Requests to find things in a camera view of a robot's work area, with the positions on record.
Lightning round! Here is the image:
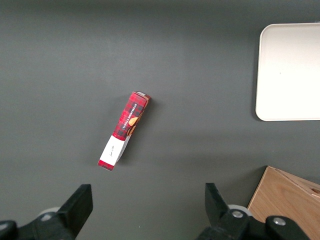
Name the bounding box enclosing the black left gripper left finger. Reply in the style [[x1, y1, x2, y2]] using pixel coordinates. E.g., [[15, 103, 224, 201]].
[[0, 183, 94, 240]]

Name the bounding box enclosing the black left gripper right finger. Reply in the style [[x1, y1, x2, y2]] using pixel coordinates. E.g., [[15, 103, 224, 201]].
[[196, 182, 311, 240]]

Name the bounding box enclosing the beige rectangular tray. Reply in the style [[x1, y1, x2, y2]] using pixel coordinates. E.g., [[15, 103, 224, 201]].
[[255, 22, 320, 122]]

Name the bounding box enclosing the wooden two-drawer cabinet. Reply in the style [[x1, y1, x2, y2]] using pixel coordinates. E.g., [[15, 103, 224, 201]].
[[246, 165, 320, 240]]

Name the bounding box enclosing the red tartan shortbread box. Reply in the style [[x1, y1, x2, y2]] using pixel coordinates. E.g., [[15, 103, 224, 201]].
[[96, 91, 152, 173]]

